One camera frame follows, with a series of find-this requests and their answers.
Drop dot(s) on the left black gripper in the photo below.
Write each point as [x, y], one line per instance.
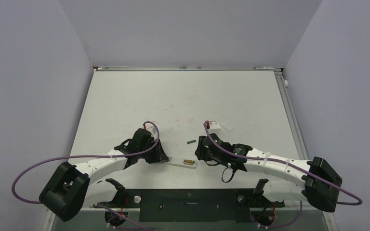
[159, 156]

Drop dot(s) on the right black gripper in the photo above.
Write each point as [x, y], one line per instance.
[201, 152]

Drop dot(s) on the white remote control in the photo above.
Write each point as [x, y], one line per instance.
[179, 162]

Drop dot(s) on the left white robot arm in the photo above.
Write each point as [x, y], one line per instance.
[72, 187]

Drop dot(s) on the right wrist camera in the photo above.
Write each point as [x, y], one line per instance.
[213, 127]

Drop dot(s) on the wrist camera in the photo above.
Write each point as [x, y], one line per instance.
[213, 127]
[152, 129]

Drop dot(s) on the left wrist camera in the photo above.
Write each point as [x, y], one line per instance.
[152, 129]

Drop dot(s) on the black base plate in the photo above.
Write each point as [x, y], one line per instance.
[192, 205]

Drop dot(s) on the aluminium frame rail back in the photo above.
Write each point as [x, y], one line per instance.
[184, 68]

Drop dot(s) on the aluminium frame rail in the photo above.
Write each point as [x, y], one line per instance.
[184, 68]
[292, 127]

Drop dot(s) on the aluminium frame rail right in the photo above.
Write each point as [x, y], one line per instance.
[292, 127]

